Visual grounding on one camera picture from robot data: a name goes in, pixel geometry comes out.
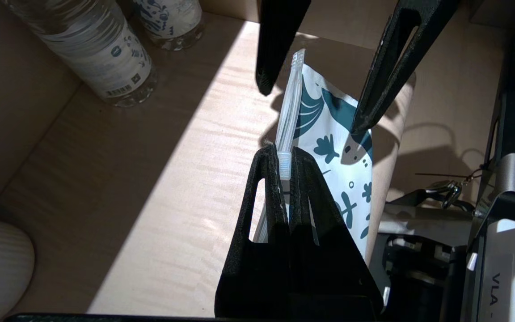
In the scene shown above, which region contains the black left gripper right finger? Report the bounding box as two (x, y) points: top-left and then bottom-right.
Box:
(290, 147), (383, 316)

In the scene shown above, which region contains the white floral zip pouch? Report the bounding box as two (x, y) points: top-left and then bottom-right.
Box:
(257, 48), (374, 261)

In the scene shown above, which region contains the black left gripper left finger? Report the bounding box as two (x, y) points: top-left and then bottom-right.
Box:
(215, 144), (292, 316)

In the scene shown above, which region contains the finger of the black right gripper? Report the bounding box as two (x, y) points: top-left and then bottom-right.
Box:
(350, 0), (459, 135)
(255, 0), (312, 96)

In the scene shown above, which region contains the beige wooden shelf cabinet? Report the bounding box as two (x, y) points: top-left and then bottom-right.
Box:
(0, 0), (508, 318)

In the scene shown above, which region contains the small clear water bottle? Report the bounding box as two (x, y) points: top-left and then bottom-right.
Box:
(3, 0), (159, 108)
(132, 0), (204, 51)

